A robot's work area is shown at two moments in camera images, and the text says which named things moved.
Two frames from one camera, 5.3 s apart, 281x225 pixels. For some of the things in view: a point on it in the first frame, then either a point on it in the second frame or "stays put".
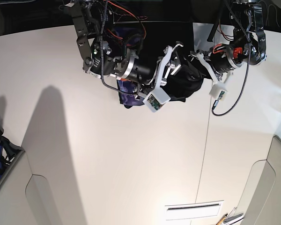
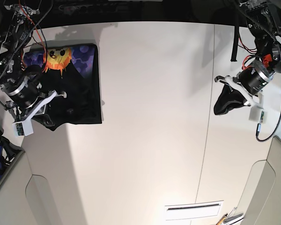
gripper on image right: [218, 60] to [247, 82]
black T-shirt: [150, 39] to [73, 69]
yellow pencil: [219, 222] stays put
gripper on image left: [138, 70] to [25, 97]
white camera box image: [218, 92] to [258, 115]
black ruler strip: [193, 206] stays put
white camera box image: [156, 99] to [22, 128]
